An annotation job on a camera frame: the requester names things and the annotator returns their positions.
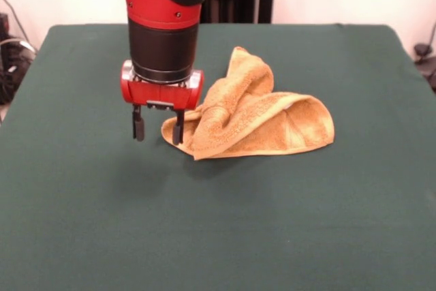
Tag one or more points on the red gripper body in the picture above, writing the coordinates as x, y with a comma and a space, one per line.
160, 95

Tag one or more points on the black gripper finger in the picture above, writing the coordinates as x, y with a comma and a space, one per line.
178, 131
138, 127

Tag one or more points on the tan terry towel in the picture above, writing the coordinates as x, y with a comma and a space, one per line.
265, 120

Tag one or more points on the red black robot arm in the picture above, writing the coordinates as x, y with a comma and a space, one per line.
160, 4

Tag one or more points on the dark green table cloth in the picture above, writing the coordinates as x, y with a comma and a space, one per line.
218, 219

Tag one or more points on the dark stand base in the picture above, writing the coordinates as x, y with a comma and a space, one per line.
424, 56
10, 69

